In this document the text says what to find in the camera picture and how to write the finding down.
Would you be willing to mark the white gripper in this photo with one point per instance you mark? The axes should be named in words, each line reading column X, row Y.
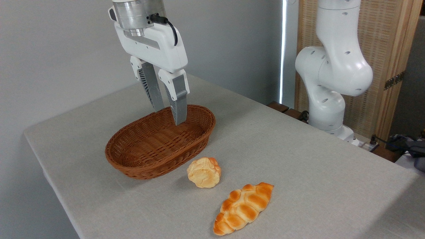
column 157, row 49

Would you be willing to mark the round pale bread bun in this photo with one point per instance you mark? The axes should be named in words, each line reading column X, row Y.
column 203, row 173

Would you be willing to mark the braided golden bread loaf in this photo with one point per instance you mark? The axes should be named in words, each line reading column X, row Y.
column 244, row 209

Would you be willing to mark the brown oval wicker basket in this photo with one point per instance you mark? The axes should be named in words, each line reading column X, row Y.
column 146, row 156

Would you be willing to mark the grey tablecloth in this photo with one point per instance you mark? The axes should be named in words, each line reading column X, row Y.
column 298, row 172

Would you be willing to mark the white power strip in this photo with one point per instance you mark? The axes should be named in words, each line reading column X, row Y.
column 364, row 145

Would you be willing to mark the wooden woven folding screen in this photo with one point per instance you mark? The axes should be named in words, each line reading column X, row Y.
column 382, row 46

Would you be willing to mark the dark metal screen hinge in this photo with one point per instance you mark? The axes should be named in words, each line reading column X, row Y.
column 394, row 80

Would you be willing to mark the dark bag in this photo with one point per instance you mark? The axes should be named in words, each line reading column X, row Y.
column 403, row 142

